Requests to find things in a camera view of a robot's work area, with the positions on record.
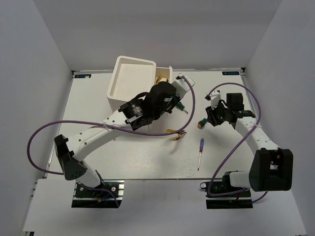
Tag green orange stubby screwdriver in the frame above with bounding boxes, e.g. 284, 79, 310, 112
197, 118, 207, 129

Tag yellow needle-nose pliers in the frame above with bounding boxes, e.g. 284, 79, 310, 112
156, 75, 169, 85
165, 129, 187, 141

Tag white drawer cabinet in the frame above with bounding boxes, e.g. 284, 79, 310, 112
107, 56, 157, 112

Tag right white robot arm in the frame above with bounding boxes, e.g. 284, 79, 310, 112
205, 91, 293, 196

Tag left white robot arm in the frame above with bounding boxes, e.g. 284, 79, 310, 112
54, 81, 188, 196

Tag green stubby flathead screwdriver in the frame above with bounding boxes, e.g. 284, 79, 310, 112
176, 102, 188, 114

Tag blue red precision screwdriver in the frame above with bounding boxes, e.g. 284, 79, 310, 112
197, 138, 204, 171

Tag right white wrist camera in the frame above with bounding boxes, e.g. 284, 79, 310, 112
205, 90, 221, 110

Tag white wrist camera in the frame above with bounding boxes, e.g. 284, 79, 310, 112
205, 90, 221, 110
171, 73, 195, 99

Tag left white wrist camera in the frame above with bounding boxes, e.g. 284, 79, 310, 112
171, 73, 195, 99

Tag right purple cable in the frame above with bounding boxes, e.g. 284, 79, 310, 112
206, 83, 270, 203

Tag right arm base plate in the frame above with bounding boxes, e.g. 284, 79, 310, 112
199, 181, 253, 209

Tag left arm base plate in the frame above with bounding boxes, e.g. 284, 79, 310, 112
71, 180, 125, 208

